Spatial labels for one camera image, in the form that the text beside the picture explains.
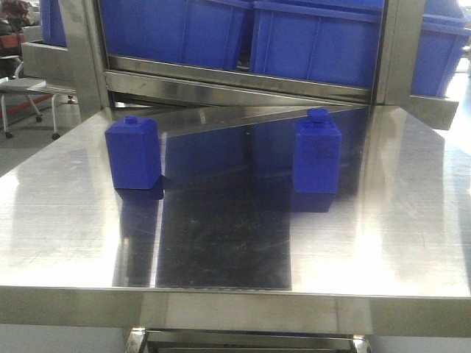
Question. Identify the grey wheeled office chair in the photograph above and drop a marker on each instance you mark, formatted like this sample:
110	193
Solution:
27	87

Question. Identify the blue bin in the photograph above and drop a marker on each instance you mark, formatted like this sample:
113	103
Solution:
443	36
51	23
333	42
201	33

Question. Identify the blue bin lower left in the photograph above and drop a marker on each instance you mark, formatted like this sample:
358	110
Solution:
201	33

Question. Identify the blue bin far left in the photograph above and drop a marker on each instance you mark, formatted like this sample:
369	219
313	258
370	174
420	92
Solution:
51	23

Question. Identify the blue block part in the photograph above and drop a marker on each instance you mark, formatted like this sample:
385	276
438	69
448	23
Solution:
133	149
317	153

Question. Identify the blue bin far right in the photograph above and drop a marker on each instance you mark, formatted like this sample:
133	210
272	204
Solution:
443	36

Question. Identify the blue bin lower right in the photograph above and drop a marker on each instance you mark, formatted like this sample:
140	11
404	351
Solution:
333	42

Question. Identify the stainless steel shelf rack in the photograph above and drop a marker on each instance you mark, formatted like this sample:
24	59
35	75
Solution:
100	80

